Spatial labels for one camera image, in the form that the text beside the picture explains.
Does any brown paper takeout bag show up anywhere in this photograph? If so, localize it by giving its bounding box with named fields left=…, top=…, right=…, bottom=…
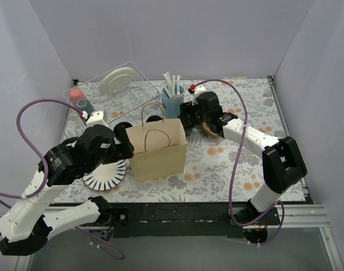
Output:
left=126, top=111, right=187, bottom=181

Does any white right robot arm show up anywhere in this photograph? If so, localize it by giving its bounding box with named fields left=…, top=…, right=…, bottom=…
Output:
left=180, top=89, right=307, bottom=226

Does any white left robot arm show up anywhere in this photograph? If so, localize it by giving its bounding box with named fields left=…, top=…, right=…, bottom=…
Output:
left=0, top=124, right=134, bottom=256

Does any blue cylindrical holder cup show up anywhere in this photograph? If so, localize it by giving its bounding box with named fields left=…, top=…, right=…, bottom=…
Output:
left=162, top=86, right=185, bottom=119

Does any white wrapped straw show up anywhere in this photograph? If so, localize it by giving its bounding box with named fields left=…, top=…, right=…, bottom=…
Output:
left=163, top=72, right=175, bottom=97
left=172, top=75, right=176, bottom=96
left=175, top=75, right=182, bottom=96

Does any brown pulp cup carrier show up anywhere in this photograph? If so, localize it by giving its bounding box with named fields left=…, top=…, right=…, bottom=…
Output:
left=202, top=123, right=219, bottom=138

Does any blue striped white plate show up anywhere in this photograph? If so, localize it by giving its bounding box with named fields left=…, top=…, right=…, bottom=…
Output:
left=82, top=160, right=127, bottom=191

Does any teal plastic cup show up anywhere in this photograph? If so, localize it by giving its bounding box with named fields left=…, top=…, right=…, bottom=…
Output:
left=76, top=99, right=95, bottom=116

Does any white ceramic plate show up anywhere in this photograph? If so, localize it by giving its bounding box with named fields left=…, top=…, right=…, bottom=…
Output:
left=99, top=67, right=135, bottom=94

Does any floral patterned table mat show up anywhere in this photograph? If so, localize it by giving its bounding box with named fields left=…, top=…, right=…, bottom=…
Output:
left=46, top=78, right=307, bottom=204

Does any pink plastic cup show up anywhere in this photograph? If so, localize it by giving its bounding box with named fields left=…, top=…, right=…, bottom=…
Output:
left=69, top=88, right=87, bottom=108

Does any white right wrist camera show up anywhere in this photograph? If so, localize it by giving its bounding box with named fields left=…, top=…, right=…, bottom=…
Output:
left=188, top=84, right=207, bottom=105

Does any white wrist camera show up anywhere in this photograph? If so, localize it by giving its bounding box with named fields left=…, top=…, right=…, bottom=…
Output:
left=80, top=111, right=108, bottom=128
left=188, top=84, right=207, bottom=105

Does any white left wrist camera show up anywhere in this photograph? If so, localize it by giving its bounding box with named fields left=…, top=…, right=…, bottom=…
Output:
left=80, top=111, right=108, bottom=128

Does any clear wire dish rack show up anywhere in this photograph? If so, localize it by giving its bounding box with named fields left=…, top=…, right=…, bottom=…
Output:
left=74, top=62, right=161, bottom=128

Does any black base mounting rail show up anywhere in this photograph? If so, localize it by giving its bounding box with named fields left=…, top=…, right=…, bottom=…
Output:
left=111, top=202, right=244, bottom=239

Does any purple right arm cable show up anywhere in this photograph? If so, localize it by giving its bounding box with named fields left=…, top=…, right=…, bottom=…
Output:
left=195, top=79, right=285, bottom=246

